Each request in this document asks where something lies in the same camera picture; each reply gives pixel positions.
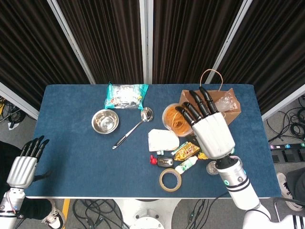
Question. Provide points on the gold biscuit packet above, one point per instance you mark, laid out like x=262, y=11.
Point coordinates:
x=187, y=151

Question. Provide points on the green white tube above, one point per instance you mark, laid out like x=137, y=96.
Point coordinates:
x=178, y=149

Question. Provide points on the white pink sneaker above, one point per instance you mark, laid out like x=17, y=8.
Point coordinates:
x=283, y=183

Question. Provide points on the white tissue pack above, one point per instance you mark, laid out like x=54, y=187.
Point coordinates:
x=162, y=140

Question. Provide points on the transparent tape roll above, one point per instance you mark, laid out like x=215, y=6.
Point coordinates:
x=170, y=189

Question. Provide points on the white aluminium frame post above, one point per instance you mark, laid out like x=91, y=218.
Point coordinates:
x=145, y=35
x=227, y=43
x=286, y=101
x=72, y=43
x=19, y=102

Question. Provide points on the black white sneaker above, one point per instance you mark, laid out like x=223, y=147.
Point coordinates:
x=56, y=220

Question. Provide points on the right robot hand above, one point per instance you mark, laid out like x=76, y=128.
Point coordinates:
x=214, y=136

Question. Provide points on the white bottle green print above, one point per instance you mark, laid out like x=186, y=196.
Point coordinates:
x=186, y=165

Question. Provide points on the teal silver snack packet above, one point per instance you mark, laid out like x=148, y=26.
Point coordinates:
x=124, y=96

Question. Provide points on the dark grey trouser leg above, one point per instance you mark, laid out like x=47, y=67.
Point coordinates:
x=297, y=181

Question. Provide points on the black foot pedal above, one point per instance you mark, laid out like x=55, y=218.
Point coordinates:
x=291, y=155

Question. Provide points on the blue felt table cover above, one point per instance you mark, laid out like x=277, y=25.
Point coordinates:
x=71, y=155

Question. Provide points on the stainless steel bowl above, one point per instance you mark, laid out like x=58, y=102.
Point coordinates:
x=104, y=121

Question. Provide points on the colourful feather shuttlecock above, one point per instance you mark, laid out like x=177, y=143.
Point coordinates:
x=202, y=156

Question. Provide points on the clear plastic bag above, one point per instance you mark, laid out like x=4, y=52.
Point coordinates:
x=225, y=102

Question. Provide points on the cup of orange bands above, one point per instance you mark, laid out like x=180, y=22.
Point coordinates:
x=174, y=119

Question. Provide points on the brown paper carrier bag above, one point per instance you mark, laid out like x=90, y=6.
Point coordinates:
x=234, y=114

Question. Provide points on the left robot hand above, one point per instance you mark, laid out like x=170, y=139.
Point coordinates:
x=21, y=170

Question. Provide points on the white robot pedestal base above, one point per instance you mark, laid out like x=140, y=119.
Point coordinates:
x=147, y=207

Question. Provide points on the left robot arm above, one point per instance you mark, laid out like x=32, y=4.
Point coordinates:
x=10, y=202

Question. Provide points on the dark pleated curtain panel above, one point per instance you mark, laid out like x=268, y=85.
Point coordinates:
x=28, y=47
x=186, y=35
x=274, y=47
x=107, y=35

